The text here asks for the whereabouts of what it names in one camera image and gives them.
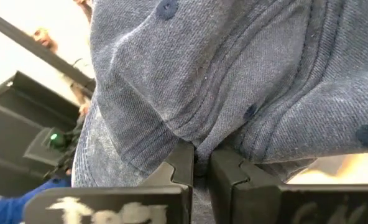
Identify blue denim baseball cap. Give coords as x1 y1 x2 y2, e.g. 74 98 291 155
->
71 0 368 224

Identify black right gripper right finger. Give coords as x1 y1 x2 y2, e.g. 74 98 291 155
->
208 149 368 224

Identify black frame beam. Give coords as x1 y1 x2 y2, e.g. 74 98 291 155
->
0 6 96 93

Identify person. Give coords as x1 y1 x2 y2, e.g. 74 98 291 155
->
31 26 95 116

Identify blue cloth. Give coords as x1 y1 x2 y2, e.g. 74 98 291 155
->
0 176 72 224

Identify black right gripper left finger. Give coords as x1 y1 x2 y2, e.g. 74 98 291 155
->
24 141 195 224

